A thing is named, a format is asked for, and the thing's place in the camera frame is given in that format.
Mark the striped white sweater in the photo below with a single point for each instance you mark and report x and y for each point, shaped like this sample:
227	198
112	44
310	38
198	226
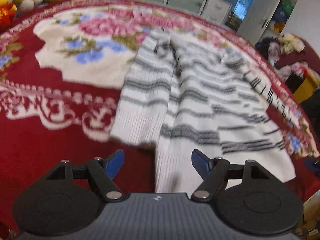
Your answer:
195	105

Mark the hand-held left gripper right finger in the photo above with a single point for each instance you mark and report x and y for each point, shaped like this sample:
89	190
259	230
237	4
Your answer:
200	163

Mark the red orange plush toy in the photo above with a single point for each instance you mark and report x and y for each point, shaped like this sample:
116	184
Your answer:
6	12

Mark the pink padded jacket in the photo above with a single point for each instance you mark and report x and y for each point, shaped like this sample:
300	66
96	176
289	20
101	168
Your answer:
290	70

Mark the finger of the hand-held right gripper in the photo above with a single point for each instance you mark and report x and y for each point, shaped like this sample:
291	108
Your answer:
313	165

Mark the floral garment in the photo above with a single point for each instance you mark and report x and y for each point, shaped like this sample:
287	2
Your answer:
273	52

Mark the green bag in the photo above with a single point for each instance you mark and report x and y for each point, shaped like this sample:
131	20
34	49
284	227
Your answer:
287	8

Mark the white drawer cabinet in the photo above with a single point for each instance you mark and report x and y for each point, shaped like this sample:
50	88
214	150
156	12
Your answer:
216	8

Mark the red floral blanket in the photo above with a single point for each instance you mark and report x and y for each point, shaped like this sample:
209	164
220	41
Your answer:
37	130

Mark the cream cloth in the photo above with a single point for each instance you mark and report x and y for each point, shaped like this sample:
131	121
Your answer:
291	42

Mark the yellow packages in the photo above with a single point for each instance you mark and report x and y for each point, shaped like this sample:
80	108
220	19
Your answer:
278	27

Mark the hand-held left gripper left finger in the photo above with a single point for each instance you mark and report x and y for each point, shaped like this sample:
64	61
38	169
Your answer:
115	163

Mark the black pants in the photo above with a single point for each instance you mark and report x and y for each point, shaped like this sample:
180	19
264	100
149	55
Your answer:
312	106

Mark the white door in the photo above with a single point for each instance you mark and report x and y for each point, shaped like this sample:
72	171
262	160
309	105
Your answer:
262	10

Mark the black garment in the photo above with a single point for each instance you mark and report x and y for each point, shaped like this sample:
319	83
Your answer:
265	43

